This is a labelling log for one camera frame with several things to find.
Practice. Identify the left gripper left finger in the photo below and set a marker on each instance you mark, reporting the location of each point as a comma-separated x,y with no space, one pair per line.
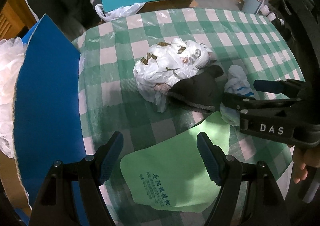
97,169

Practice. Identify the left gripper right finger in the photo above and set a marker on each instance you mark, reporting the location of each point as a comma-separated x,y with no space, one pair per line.
226,172

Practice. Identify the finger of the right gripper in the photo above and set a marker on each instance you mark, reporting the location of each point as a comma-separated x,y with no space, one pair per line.
277,87

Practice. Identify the light green pouch bag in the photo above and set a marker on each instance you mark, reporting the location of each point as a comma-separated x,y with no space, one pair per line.
171,175

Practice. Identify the blue striped white sock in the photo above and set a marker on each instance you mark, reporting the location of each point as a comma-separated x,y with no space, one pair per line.
237,84

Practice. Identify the black knit hat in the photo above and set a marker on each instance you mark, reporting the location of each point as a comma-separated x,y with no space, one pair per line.
197,93

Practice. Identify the white patterned plastic bag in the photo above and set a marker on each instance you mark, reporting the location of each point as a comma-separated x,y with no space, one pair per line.
165,64

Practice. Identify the person right hand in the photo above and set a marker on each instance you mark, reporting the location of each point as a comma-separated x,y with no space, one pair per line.
301,160

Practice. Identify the blue cardboard box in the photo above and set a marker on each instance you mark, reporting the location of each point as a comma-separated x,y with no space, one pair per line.
46,110

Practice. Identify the green checkered tablecloth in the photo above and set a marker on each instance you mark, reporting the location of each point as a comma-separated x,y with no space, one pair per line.
109,99

